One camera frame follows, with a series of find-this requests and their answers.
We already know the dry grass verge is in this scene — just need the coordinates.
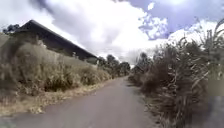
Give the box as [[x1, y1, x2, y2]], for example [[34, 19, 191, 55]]
[[0, 79, 113, 118]]

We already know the grey asphalt path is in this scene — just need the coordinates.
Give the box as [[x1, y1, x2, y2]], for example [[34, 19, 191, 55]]
[[0, 76, 158, 128]]

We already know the dark roofed building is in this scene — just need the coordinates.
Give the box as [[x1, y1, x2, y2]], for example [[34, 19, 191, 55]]
[[11, 19, 99, 65]]

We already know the row of distant trees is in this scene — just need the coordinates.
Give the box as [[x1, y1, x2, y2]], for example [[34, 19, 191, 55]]
[[96, 53, 132, 78]]

